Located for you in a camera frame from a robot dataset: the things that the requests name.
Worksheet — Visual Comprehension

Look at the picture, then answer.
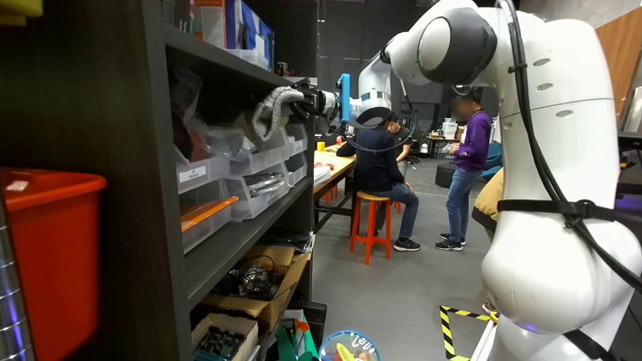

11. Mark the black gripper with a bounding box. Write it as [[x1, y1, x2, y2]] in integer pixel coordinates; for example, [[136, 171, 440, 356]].
[[293, 79, 324, 123]]

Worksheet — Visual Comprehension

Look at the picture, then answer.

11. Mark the clear plastic storage tray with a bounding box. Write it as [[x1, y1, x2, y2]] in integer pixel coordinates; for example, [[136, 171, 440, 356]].
[[174, 153, 232, 197], [284, 123, 310, 156], [224, 163, 294, 220], [178, 179, 240, 254], [282, 150, 310, 188], [227, 132, 294, 177]]

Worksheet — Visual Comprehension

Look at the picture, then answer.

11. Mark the wooden table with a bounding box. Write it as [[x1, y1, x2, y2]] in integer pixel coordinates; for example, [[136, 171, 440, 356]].
[[310, 142, 358, 233]]

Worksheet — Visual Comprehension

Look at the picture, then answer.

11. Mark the clear bag of metal parts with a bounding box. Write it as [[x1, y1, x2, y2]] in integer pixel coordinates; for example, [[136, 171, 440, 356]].
[[243, 167, 291, 197]]

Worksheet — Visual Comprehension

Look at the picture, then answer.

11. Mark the person in dark sweater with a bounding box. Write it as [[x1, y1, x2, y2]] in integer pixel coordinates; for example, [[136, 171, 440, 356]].
[[349, 112, 423, 254]]

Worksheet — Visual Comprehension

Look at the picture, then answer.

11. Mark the blue white cardboard box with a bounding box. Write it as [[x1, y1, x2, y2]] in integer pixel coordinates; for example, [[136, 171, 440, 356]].
[[224, 0, 276, 68]]

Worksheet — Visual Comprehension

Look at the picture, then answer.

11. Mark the person in black shirt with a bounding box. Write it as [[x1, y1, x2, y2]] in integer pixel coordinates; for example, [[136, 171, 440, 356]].
[[393, 123, 418, 163]]

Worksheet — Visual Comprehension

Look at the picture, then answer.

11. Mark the orange stool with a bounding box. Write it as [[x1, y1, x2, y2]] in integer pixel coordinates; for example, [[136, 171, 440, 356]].
[[347, 190, 396, 267]]

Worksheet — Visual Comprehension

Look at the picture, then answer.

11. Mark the clear plastic bag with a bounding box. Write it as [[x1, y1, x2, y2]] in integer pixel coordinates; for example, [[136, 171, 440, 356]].
[[169, 67, 259, 167]]

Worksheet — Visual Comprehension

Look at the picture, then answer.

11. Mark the orange flat tool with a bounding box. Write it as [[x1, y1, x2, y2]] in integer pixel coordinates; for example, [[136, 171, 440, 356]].
[[178, 194, 240, 233]]

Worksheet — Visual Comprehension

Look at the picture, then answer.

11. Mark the black ottoman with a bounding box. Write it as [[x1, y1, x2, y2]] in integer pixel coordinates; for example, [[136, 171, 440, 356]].
[[433, 163, 460, 190]]

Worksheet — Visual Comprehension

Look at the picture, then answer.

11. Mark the person in purple hoodie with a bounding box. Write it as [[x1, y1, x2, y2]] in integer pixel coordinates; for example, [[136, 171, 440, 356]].
[[435, 91, 496, 254]]

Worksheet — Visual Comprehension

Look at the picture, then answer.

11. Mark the blue chair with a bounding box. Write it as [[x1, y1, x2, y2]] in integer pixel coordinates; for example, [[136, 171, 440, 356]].
[[483, 142, 508, 183]]

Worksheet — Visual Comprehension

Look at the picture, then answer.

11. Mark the open cardboard box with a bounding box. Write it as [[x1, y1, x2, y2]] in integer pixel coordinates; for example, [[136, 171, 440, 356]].
[[201, 240, 312, 332]]

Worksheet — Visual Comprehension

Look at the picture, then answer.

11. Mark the dark grey shelf unit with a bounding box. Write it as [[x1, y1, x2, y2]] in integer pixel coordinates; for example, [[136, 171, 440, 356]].
[[0, 0, 318, 361]]

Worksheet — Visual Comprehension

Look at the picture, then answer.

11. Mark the green bag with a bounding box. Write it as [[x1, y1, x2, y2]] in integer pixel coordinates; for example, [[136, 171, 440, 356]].
[[269, 316, 318, 361]]

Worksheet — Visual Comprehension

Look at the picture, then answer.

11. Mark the round blue patterned disc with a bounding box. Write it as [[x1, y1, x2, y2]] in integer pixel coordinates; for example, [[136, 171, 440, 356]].
[[318, 328, 383, 361]]

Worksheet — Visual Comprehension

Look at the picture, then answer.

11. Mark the yellow black hazard tape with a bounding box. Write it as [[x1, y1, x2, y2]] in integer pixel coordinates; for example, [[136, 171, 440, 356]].
[[437, 302, 501, 361]]

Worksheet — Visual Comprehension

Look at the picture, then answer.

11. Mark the orange plastic bin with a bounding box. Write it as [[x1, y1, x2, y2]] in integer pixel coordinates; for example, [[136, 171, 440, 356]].
[[0, 168, 109, 361]]

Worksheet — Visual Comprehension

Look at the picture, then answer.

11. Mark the large yellow plastic bin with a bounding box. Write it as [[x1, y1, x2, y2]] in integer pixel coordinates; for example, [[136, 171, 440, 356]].
[[0, 0, 45, 27]]

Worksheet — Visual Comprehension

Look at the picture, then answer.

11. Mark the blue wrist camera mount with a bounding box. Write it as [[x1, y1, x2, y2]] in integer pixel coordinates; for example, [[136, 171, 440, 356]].
[[334, 70, 355, 127]]

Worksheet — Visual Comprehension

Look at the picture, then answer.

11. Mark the wooden wall cabinet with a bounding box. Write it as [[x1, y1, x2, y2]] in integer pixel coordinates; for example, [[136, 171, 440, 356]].
[[594, 7, 642, 129]]

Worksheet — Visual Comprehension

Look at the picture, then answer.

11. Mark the metal wire shelving rack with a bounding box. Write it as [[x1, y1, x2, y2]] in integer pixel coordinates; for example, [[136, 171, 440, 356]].
[[0, 199, 36, 361]]

